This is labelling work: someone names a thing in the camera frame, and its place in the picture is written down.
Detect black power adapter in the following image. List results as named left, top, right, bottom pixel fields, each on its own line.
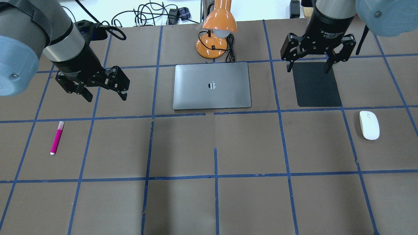
left=166, top=8, right=180, bottom=25

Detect black lamp power cable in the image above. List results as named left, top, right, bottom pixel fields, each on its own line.
left=225, top=34, right=236, bottom=63

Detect pink marker pen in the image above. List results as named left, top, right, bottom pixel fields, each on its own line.
left=50, top=121, right=65, bottom=156

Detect tangled black cables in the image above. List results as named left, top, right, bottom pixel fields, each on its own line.
left=100, top=2, right=200, bottom=28

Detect white computer mouse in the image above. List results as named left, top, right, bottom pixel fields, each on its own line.
left=359, top=110, right=380, bottom=140

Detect orange desk lamp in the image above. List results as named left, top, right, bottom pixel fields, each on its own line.
left=195, top=0, right=238, bottom=63

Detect grey laptop notebook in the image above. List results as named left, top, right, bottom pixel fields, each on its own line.
left=173, top=62, right=252, bottom=110

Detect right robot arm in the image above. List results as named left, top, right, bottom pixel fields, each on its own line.
left=281, top=0, right=418, bottom=73

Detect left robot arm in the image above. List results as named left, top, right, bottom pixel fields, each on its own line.
left=0, top=0, right=130, bottom=102

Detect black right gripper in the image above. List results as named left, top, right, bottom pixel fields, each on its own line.
left=280, top=8, right=356, bottom=74

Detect black mousepad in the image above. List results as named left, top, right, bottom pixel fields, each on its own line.
left=292, top=62, right=342, bottom=107

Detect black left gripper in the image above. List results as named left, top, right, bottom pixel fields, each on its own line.
left=53, top=46, right=130, bottom=102

